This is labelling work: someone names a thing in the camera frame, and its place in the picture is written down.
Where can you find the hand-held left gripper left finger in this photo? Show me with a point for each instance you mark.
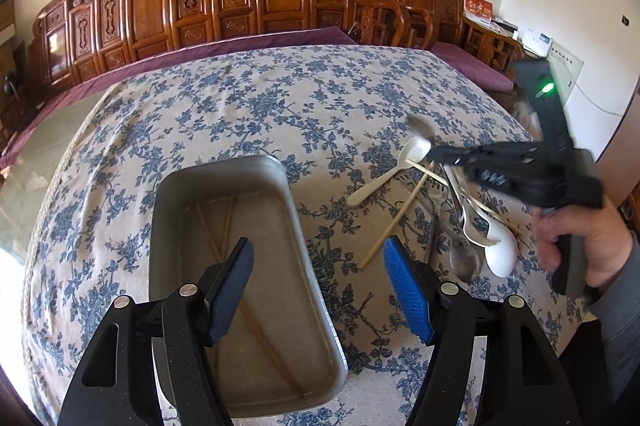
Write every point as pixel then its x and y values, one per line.
pixel 232 291

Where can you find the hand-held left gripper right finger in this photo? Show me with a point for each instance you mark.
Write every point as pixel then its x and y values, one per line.
pixel 407 291

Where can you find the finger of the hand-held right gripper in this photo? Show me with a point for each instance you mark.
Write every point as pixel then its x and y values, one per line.
pixel 462 152
pixel 480 169

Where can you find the wooden chopstick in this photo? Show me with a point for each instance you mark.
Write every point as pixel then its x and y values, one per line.
pixel 227 226
pixel 395 221
pixel 425 170
pixel 272 348

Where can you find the slim white spoon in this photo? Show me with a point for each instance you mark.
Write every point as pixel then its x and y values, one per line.
pixel 417 151

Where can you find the plain metal spoon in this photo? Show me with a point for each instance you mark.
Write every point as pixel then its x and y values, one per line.
pixel 419 125

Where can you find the white plastic fork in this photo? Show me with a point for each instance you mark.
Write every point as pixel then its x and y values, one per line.
pixel 475 231

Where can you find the metal fork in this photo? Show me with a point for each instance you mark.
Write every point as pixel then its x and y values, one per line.
pixel 434 226

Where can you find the metal tray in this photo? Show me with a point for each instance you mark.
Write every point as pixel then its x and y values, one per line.
pixel 260 226

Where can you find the large white spoon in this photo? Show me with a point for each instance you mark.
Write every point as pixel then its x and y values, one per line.
pixel 500 256

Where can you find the person's right forearm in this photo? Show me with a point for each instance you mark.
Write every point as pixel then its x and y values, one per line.
pixel 620 336

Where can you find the person's right hand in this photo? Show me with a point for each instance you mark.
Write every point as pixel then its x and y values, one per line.
pixel 602 241

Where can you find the brown wooden door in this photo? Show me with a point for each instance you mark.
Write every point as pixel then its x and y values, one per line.
pixel 620 156

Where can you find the short purple seat cushion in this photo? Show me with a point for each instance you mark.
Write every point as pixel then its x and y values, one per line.
pixel 475 66

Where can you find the white box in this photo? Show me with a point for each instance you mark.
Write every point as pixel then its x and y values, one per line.
pixel 536 42

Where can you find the red desk calendar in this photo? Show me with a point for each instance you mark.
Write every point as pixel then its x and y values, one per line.
pixel 478 9

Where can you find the carved wooden armchair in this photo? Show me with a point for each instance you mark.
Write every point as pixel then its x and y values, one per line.
pixel 380 24

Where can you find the blue floral tablecloth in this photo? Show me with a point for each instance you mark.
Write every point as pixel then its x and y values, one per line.
pixel 250 106

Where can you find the long purple seat cushion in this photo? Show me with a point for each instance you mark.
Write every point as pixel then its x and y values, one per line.
pixel 150 66

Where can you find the long carved wooden bench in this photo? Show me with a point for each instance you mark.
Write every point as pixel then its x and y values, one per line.
pixel 150 6

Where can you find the white wall panel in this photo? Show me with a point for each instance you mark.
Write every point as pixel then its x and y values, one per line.
pixel 567 69

